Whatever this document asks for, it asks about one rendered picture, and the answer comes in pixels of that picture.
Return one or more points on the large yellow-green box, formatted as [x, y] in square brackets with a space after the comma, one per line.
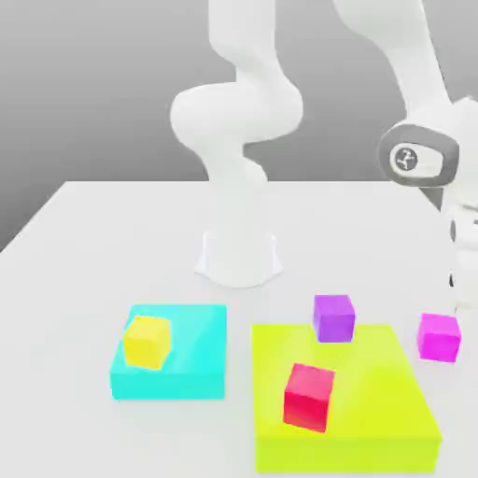
[373, 403]

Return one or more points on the small purple cube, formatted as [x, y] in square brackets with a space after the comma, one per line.
[333, 319]

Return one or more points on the small yellow cube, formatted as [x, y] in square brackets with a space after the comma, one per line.
[147, 341]

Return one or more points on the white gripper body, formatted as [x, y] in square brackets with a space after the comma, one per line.
[466, 283]

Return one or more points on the small red cube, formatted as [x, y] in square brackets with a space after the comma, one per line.
[308, 399]

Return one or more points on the large cyan box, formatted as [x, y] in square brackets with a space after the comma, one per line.
[198, 354]

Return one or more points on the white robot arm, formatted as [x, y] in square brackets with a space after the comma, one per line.
[239, 112]

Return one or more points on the small magenta cube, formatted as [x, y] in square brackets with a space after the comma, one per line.
[438, 338]

